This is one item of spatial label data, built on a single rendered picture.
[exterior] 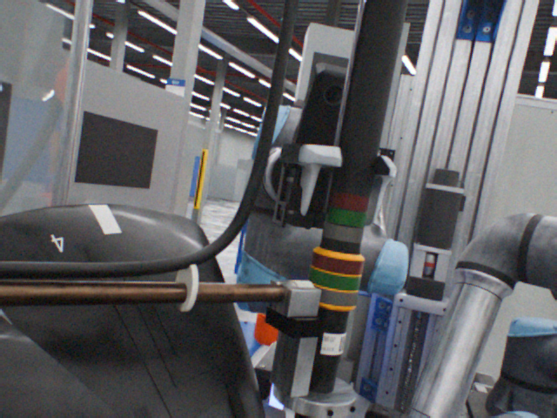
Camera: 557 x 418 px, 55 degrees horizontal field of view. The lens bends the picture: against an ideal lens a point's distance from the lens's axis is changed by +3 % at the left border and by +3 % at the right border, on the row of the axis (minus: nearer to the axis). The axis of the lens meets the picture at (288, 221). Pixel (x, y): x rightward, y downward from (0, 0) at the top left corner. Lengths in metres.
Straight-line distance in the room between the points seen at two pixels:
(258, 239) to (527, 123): 1.92
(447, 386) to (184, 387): 0.55
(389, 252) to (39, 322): 0.44
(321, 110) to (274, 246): 0.21
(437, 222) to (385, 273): 0.64
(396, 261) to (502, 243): 0.27
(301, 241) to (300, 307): 0.28
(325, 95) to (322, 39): 4.02
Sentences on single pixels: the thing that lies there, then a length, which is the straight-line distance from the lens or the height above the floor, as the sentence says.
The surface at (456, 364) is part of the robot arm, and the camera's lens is 0.89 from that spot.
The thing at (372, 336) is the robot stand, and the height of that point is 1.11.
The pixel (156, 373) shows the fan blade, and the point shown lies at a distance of 0.41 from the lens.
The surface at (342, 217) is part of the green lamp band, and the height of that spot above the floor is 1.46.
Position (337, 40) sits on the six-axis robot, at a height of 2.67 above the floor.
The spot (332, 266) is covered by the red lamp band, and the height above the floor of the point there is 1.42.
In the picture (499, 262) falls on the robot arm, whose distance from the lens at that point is 0.92.
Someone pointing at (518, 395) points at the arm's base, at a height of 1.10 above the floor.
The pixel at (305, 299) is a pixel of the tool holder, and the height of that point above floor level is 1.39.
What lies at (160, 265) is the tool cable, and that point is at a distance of 0.34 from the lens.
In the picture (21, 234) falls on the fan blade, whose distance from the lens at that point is 0.44.
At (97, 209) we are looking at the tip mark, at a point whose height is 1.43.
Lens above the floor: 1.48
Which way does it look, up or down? 4 degrees down
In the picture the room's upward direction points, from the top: 10 degrees clockwise
